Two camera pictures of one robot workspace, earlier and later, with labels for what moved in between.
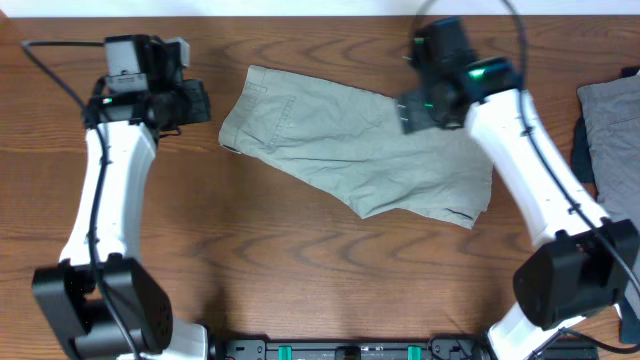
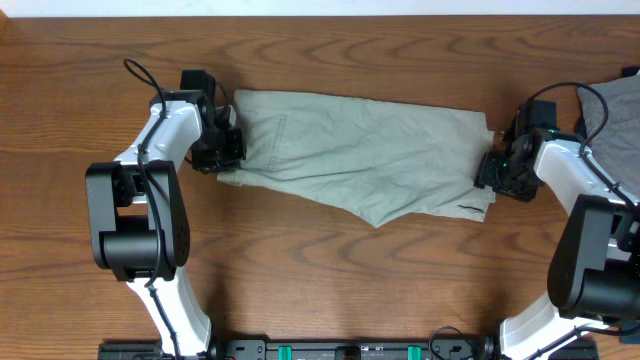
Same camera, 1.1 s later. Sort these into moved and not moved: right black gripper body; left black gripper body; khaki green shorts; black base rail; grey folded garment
Moved: khaki green shorts; left black gripper body; right black gripper body
Not moved: grey folded garment; black base rail
